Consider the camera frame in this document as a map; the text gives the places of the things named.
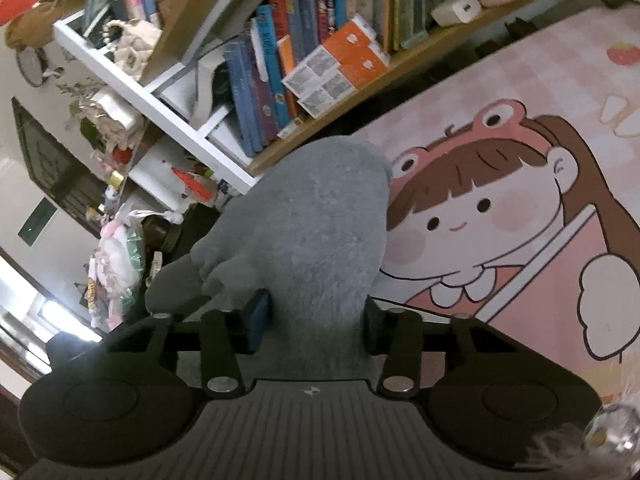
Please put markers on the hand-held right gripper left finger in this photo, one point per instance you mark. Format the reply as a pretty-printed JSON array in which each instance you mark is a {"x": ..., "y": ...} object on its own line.
[{"x": 257, "y": 322}]

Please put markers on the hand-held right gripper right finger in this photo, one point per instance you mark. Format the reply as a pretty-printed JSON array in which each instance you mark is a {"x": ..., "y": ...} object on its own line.
[{"x": 373, "y": 321}]

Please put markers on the grey pants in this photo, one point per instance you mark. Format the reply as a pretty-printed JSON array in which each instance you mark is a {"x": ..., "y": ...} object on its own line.
[{"x": 310, "y": 240}]

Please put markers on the black box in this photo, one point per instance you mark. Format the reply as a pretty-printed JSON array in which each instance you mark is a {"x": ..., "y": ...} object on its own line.
[{"x": 200, "y": 220}]

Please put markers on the pink white floral cloth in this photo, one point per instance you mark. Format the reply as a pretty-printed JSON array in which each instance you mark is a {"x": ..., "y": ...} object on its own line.
[{"x": 117, "y": 260}]

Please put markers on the pink checked printed desk mat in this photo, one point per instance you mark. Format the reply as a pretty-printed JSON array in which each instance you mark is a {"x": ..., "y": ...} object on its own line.
[{"x": 500, "y": 210}]

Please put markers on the small white box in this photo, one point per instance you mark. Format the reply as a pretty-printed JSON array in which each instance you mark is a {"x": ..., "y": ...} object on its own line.
[{"x": 290, "y": 129}]

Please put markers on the thick white book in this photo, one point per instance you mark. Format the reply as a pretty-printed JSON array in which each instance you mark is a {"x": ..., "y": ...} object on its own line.
[{"x": 215, "y": 90}]

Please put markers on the orange white box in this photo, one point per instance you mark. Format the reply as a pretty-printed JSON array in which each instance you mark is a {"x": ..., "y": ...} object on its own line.
[
  {"x": 345, "y": 42},
  {"x": 345, "y": 80}
]

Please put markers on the black framed picture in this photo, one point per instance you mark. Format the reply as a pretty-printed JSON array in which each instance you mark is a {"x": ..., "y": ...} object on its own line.
[{"x": 55, "y": 165}]

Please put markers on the dried flower bouquet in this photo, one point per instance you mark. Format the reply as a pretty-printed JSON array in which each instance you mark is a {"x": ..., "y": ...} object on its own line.
[{"x": 95, "y": 110}]

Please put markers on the white quilted handbag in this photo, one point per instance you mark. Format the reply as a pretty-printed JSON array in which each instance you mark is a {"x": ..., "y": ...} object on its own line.
[{"x": 132, "y": 44}]

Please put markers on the row of colourful books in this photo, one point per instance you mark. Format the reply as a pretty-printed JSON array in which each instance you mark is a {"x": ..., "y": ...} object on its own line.
[{"x": 310, "y": 15}]

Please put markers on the wooden bookshelf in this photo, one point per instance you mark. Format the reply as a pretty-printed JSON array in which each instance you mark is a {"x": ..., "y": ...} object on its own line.
[{"x": 180, "y": 15}]

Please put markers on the white charger plug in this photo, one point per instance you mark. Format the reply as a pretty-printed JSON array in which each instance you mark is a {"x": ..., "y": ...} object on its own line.
[{"x": 456, "y": 10}]

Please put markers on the red fan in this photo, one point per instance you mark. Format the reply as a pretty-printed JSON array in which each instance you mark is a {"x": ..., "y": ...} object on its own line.
[{"x": 17, "y": 6}]

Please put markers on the green wall sign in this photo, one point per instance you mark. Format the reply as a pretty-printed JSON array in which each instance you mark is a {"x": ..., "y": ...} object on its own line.
[{"x": 37, "y": 221}]

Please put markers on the white shelf frame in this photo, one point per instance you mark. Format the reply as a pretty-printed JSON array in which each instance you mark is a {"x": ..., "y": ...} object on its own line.
[{"x": 150, "y": 100}]

